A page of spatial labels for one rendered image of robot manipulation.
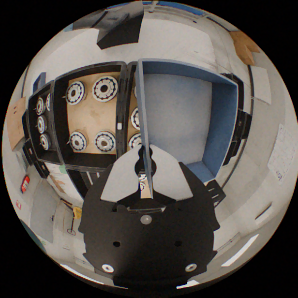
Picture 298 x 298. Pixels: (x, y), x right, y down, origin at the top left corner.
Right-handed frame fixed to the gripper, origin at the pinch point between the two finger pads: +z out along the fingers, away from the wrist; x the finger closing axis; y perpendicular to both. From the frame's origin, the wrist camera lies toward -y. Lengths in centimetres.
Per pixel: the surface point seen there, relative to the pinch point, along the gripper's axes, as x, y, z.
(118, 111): -8.1, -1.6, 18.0
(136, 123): -3.9, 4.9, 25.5
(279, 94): 287, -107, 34
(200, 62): 34, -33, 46
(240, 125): 125, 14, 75
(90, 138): -25.7, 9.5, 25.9
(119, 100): -7.5, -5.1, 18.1
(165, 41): 12, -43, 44
